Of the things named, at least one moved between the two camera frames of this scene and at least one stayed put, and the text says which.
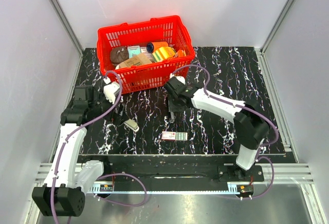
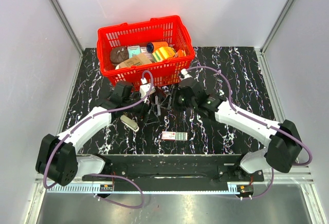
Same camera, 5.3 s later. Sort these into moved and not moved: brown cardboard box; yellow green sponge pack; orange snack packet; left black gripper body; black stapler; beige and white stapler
Moved: left black gripper body; black stapler
Not moved: beige and white stapler; yellow green sponge pack; brown cardboard box; orange snack packet
